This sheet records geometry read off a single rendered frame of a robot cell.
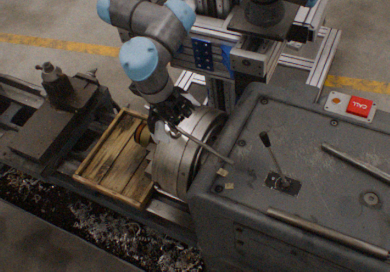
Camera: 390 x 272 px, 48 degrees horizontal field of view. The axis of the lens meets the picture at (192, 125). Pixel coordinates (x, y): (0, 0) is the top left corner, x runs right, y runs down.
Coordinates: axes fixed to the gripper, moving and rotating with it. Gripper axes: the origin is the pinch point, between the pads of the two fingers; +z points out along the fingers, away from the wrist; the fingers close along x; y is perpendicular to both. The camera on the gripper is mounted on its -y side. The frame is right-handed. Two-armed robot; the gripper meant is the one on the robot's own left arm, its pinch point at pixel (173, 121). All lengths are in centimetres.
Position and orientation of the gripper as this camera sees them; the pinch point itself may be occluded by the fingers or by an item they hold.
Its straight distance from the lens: 117.0
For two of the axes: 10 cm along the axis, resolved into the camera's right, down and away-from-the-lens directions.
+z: 2.2, 4.0, 8.9
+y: 7.5, 5.2, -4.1
